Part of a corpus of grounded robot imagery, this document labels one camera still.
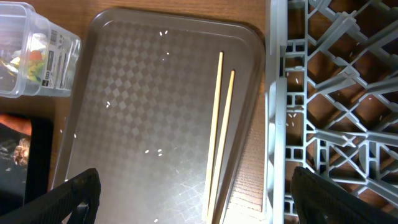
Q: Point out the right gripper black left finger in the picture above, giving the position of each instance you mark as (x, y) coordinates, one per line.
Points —
(77, 199)

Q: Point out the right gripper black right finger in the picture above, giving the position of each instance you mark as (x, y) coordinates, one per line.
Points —
(319, 201)

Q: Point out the brown noodle cake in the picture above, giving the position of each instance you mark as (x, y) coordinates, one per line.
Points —
(21, 152)

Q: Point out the orange carrot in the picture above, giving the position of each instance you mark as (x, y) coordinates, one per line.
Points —
(16, 123)

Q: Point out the yellow foil snack wrapper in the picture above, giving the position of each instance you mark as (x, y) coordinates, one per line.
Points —
(33, 67)

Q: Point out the grey dishwasher rack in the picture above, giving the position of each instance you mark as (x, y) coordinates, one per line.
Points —
(331, 100)

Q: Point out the dark brown serving tray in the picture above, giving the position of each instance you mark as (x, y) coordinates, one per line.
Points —
(141, 111)

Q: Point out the clear plastic bin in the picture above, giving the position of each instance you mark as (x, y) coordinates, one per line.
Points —
(24, 29)

